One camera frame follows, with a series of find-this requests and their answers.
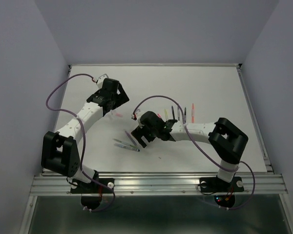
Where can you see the yellow highlighter pen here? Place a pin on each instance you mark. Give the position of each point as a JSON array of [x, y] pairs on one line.
[[166, 114]]

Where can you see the green clear pen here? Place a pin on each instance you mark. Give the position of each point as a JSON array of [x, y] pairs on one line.
[[124, 143]]

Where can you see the purple pen white label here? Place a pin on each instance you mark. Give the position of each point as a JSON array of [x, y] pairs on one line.
[[178, 113]]

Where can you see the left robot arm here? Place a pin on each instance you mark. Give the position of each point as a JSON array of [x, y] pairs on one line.
[[60, 149]]

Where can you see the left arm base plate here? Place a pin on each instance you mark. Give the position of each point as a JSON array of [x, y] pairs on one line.
[[94, 197]]

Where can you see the light purple pen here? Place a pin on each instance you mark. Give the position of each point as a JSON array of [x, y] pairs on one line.
[[130, 137]]

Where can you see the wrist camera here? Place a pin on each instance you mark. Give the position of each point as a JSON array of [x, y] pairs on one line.
[[100, 80], [137, 114]]

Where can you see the aluminium rail frame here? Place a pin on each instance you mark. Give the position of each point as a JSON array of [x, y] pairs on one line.
[[160, 203]]

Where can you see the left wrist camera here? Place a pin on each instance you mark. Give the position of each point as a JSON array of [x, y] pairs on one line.
[[100, 80]]

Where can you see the green gel pen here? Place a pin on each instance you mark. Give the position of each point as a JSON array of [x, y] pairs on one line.
[[185, 115]]

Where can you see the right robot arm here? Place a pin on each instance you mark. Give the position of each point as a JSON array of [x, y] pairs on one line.
[[227, 140]]

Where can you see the blue clear pen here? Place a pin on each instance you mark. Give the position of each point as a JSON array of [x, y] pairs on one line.
[[126, 147]]

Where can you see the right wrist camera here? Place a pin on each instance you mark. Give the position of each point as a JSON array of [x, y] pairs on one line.
[[137, 114]]

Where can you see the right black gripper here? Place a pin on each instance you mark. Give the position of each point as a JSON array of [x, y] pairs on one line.
[[139, 131]]

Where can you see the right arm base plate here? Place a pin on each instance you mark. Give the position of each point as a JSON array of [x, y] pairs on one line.
[[223, 191]]

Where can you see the orange highlighter pen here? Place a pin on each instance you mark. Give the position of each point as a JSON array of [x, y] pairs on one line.
[[192, 113]]

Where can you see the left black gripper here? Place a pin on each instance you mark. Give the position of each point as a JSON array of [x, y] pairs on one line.
[[122, 98]]

